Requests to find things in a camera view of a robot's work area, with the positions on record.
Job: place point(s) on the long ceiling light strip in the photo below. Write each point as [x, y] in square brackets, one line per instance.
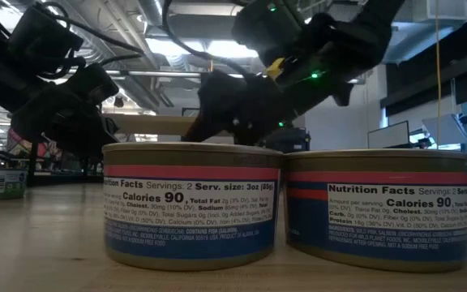
[156, 74]

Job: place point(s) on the red blue label salmon can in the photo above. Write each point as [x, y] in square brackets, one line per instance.
[191, 243]
[379, 251]

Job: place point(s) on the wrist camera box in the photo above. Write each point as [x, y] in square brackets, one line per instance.
[266, 32]
[43, 36]

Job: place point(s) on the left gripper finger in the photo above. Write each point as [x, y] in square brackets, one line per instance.
[63, 125]
[93, 85]

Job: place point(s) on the grey angled panel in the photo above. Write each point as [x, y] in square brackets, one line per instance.
[444, 130]

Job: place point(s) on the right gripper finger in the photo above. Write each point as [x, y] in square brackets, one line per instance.
[249, 134]
[203, 125]

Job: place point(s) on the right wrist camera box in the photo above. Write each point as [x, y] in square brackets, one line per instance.
[266, 32]

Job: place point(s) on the wooden shelf board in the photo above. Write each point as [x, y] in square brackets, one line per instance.
[148, 125]

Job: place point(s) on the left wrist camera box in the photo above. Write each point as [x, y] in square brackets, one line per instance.
[43, 36]

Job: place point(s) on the grey round duct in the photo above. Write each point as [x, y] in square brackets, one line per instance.
[152, 12]

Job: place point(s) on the white ceiling unit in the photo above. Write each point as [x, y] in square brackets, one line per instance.
[440, 14]

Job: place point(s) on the black table frame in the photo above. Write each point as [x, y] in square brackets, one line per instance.
[67, 179]

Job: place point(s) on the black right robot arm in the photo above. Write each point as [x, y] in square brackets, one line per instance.
[351, 36]

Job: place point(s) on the black cabinet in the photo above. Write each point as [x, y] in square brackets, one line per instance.
[294, 142]

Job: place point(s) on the colourful patterned tapestry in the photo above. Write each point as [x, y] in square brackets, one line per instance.
[16, 138]

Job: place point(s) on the white-screen monitor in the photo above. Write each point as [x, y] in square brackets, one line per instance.
[387, 136]

